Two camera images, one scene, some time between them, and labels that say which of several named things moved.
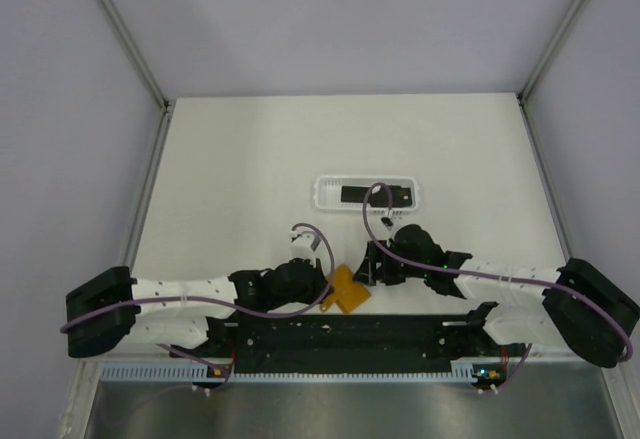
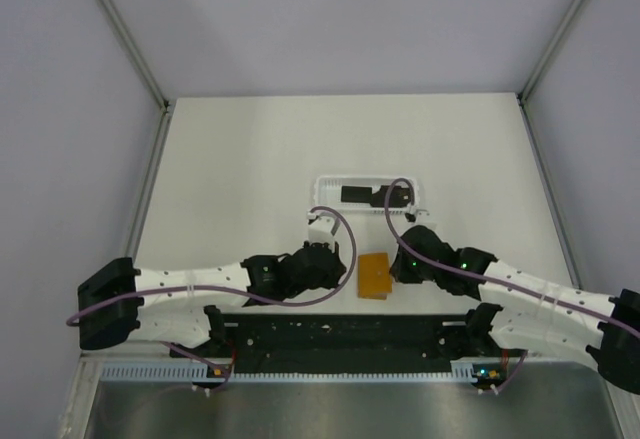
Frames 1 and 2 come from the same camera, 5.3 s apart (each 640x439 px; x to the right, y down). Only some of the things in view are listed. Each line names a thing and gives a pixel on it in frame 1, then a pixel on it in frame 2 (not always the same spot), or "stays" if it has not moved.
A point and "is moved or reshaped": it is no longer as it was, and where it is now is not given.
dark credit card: (379, 196) stays
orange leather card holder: (345, 292) is moved or reshaped
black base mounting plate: (282, 340) stays
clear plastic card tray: (349, 193) stays
